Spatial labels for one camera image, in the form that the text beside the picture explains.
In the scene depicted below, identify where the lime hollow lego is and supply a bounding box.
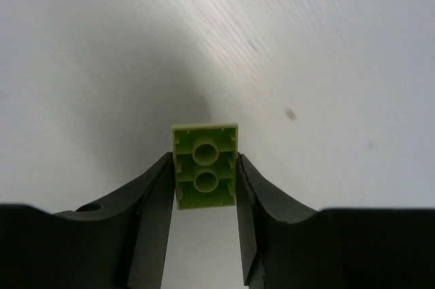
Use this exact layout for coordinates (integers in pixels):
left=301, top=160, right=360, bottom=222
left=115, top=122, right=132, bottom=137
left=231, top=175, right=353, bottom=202
left=171, top=123, right=239, bottom=210

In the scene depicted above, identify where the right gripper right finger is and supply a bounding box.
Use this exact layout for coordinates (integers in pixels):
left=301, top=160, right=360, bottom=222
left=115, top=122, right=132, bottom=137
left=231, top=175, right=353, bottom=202
left=236, top=155, right=434, bottom=288

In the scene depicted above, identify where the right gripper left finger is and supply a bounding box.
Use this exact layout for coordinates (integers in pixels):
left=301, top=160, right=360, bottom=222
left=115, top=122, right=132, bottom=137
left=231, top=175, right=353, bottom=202
left=1, top=153, right=175, bottom=288

